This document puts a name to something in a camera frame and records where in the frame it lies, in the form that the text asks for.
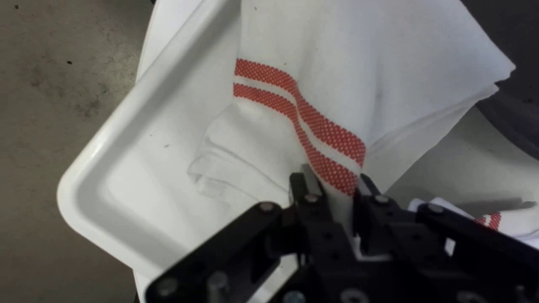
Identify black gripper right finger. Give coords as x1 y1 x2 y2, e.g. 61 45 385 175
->
353 173 539 303

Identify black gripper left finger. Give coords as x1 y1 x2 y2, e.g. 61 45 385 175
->
145 170 356 303

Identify white cloth red stripes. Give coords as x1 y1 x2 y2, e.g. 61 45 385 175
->
406 195 539 250
186 0 518 249

